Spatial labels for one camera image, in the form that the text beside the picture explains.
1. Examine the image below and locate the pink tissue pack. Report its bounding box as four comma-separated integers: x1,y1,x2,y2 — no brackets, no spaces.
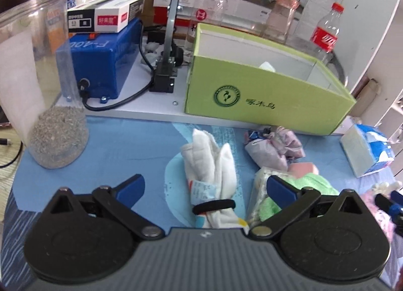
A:
361,190,395,243

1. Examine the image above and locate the green fluffy towel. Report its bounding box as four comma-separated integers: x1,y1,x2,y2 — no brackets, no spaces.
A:
247,169,340,227

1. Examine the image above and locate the white towel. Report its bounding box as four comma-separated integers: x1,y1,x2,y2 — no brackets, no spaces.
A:
181,128,249,232

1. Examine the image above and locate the pink foam block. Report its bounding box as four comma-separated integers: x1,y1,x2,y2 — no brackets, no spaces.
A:
288,162,319,178

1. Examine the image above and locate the blue tissue pack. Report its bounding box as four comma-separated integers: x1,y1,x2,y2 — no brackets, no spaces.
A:
340,124,395,178

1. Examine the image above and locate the purple fabric pouch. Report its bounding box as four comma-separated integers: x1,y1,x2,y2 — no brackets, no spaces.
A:
245,126,305,171

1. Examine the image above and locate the large clear jar with granules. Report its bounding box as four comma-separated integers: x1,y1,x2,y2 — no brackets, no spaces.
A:
1,0,89,169

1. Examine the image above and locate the blue machine box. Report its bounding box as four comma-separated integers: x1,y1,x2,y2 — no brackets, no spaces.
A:
55,18,142,101

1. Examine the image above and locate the green cardboard box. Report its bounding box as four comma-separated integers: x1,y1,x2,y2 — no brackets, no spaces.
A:
184,23,355,135

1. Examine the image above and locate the cola plastic bottle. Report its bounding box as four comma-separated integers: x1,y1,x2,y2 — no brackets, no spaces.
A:
310,2,344,63

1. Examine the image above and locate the clear glass jar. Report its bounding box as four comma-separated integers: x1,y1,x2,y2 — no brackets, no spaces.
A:
262,0,299,44

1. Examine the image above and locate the white red small carton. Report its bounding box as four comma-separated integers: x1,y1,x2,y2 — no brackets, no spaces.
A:
67,0,145,34

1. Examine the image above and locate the red cap plastic jar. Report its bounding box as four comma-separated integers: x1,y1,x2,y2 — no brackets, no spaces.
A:
184,0,228,55

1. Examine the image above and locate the black power cable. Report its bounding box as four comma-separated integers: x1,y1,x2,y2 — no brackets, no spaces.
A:
76,24,165,112

